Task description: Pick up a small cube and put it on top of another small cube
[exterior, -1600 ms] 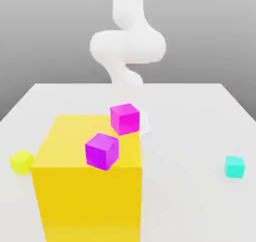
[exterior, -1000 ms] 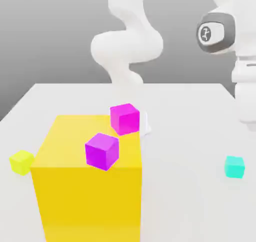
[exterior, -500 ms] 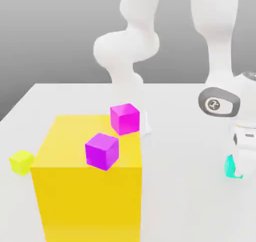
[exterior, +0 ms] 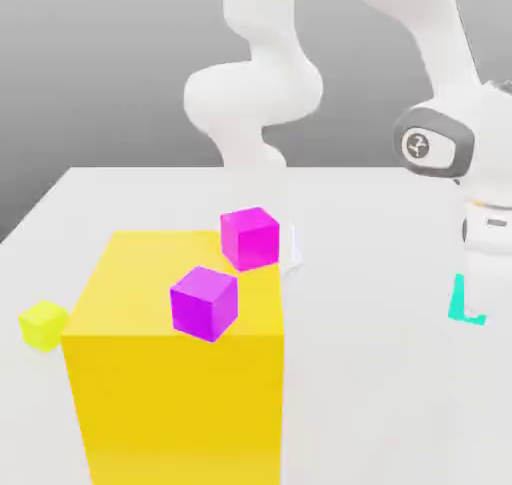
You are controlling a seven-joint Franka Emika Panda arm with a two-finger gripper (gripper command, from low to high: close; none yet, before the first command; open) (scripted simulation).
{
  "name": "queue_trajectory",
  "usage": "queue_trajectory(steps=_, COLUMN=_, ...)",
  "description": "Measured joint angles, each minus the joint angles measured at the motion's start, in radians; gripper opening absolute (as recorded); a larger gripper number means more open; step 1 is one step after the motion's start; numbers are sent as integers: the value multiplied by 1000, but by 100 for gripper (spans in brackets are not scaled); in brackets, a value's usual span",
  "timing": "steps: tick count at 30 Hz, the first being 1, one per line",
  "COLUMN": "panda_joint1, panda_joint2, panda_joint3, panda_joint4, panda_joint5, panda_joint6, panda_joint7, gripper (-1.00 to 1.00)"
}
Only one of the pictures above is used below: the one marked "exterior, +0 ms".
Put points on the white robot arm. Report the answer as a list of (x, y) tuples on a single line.
[(256, 93)]

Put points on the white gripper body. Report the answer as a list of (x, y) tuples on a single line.
[(486, 237)]

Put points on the small magenta cube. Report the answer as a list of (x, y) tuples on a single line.
[(252, 241)]

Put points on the small purple cube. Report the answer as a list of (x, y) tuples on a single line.
[(202, 305)]

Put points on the small lime yellow cube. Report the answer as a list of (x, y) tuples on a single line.
[(42, 327)]

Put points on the large yellow box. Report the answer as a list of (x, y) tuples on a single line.
[(172, 405)]

